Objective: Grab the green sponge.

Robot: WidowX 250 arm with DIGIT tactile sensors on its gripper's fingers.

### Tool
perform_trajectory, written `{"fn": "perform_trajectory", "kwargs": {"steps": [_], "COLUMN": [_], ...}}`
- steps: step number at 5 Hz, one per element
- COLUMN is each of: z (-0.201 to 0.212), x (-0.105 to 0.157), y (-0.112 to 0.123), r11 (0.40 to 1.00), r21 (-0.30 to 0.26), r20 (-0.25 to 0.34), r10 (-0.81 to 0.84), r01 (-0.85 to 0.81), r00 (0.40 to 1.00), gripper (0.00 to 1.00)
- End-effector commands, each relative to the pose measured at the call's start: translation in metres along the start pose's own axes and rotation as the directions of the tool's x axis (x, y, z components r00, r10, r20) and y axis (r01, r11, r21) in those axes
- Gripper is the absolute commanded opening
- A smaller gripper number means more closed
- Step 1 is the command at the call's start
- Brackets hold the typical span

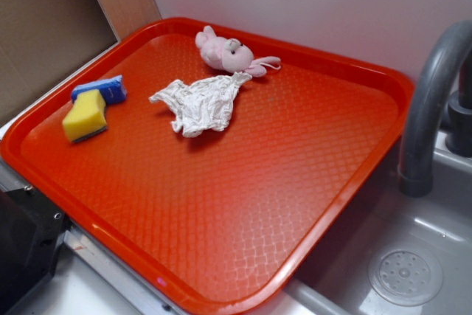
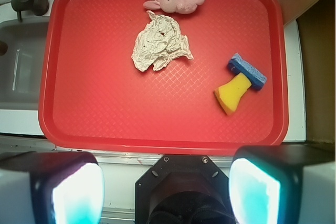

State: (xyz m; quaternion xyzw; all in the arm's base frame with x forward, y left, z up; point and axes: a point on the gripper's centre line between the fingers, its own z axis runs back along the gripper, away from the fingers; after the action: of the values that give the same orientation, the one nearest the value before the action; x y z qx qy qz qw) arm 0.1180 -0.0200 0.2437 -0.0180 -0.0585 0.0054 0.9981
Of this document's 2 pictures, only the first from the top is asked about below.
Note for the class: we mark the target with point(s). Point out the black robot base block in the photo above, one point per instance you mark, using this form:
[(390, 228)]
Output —
[(32, 232)]

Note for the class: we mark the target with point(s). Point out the blue sponge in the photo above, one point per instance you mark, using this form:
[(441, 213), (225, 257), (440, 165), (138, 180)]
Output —
[(112, 89)]

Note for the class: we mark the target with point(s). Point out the yellow sponge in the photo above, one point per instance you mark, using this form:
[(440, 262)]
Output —
[(86, 117)]

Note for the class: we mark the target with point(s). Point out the orange plastic tray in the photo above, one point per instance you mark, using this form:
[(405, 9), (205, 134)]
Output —
[(217, 223)]

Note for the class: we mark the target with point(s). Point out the white crumpled cloth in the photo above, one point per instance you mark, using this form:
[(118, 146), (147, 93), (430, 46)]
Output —
[(206, 104)]

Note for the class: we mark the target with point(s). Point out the pink plush bunny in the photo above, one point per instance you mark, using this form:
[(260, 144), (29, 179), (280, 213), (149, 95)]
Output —
[(231, 55)]

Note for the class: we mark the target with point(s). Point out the grey curved faucet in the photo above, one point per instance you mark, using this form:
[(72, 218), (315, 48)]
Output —
[(428, 110)]

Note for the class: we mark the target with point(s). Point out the grey plastic sink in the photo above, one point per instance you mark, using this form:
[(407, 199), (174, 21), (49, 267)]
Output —
[(334, 277)]

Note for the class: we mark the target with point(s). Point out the sink drain strainer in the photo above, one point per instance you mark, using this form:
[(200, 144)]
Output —
[(405, 274)]

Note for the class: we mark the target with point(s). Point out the brown cardboard panel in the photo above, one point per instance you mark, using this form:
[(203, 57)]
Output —
[(42, 43)]

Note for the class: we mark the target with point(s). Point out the black faucet handle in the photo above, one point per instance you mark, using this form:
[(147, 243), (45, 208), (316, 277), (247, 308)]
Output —
[(458, 140)]

